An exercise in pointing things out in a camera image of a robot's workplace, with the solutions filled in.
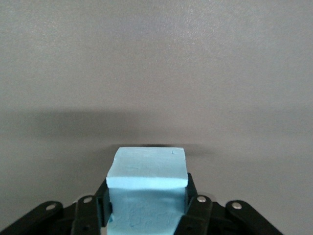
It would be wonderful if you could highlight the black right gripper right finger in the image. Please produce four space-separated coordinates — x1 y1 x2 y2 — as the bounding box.
172 172 286 235

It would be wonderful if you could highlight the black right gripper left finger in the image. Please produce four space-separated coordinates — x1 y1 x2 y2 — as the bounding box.
0 179 113 235

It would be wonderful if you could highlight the light blue foam block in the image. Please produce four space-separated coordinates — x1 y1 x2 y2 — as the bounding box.
106 146 189 235

